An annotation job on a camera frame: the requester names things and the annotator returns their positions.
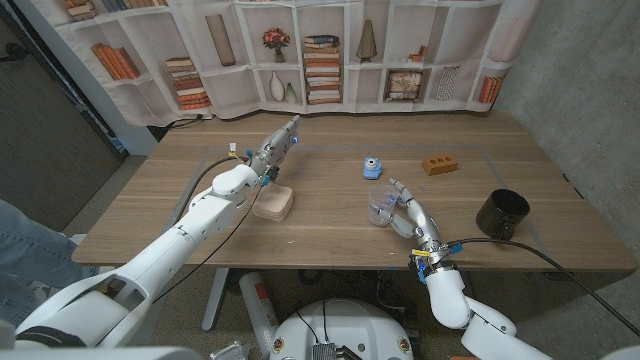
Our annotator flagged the white roll with orange label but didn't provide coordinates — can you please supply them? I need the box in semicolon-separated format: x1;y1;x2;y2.
238;271;280;359

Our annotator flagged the printed bookshelf backdrop cloth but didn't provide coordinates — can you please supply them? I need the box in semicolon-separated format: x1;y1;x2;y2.
29;0;544;127

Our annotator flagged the metal door lever handle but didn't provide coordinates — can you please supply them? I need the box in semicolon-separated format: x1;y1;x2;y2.
0;42;29;64

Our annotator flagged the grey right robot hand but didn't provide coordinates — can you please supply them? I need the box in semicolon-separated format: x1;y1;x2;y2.
372;178;446;254

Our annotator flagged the blue toy camera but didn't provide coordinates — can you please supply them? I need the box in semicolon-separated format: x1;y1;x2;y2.
362;156;384;181

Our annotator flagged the dark grey door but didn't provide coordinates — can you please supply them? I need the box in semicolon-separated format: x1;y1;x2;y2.
0;4;126;234

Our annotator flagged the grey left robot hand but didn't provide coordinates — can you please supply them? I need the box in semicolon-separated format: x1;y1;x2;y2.
249;114;301;184

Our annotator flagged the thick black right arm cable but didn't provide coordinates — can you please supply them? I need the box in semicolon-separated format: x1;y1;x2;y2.
447;237;640;337

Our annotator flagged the person leg in jeans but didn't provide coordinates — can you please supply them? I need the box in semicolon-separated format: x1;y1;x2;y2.
0;199;99;326

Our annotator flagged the orange brick block with holes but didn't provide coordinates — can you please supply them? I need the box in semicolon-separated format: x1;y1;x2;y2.
421;153;459;177

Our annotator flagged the black cup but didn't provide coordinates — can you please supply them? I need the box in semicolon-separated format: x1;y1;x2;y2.
475;188;531;241

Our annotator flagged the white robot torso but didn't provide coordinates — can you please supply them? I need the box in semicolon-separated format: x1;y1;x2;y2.
269;298;415;360

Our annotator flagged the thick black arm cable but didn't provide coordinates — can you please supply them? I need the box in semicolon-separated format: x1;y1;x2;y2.
447;237;640;337
174;155;251;221

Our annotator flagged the clear plastic measuring cup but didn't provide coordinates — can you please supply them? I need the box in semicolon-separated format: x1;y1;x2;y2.
366;184;401;228

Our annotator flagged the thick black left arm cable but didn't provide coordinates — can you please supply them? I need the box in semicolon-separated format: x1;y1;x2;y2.
174;155;251;221

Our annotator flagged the black floor cable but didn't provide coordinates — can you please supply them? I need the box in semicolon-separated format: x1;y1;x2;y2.
164;113;205;130

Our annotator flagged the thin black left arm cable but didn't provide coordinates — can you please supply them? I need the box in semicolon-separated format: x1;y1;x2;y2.
152;187;264;304

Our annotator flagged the white table leg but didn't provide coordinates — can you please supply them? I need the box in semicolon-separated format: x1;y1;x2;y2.
201;268;230;333

